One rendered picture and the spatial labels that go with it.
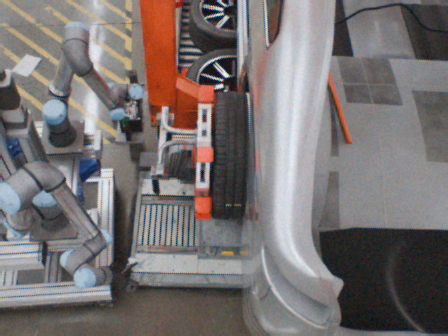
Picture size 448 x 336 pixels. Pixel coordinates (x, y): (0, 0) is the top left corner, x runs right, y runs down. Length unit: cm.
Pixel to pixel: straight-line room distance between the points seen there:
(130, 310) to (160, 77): 138
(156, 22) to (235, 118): 62
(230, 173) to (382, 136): 81
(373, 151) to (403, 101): 38
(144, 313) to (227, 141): 130
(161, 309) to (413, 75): 198
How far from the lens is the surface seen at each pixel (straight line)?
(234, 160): 235
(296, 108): 174
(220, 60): 366
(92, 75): 247
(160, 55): 275
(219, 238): 313
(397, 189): 263
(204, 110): 251
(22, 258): 264
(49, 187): 203
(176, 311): 319
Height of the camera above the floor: 303
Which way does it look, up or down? 56 degrees down
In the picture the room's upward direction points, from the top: 5 degrees clockwise
